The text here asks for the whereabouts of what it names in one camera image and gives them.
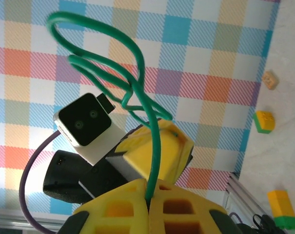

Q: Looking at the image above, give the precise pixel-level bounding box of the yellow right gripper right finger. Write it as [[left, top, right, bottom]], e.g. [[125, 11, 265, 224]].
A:
[[149, 182, 228, 234]]

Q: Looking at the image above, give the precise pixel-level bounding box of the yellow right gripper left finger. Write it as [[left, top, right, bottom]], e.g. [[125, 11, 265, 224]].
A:
[[73, 178, 150, 234]]

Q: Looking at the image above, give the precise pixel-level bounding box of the green cable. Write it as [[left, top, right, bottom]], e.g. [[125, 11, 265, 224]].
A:
[[46, 11, 174, 199]]

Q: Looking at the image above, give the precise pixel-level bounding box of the tall yellow green toy brick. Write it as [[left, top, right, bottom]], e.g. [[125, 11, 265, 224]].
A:
[[266, 189, 295, 230]]

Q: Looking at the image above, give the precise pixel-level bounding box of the short yellow green toy brick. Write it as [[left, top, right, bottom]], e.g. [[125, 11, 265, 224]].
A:
[[253, 110, 276, 134]]

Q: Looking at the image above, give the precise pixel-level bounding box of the small tan wooden block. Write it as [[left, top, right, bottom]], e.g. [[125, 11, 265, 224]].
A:
[[261, 70, 279, 90]]

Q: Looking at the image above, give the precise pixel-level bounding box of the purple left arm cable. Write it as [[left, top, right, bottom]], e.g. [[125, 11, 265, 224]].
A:
[[18, 131, 76, 234]]

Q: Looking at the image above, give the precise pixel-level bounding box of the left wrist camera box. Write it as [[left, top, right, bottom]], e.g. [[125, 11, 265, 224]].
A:
[[53, 92, 126, 166]]

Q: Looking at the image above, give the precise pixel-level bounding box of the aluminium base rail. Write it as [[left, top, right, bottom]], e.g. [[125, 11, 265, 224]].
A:
[[225, 172, 270, 220]]

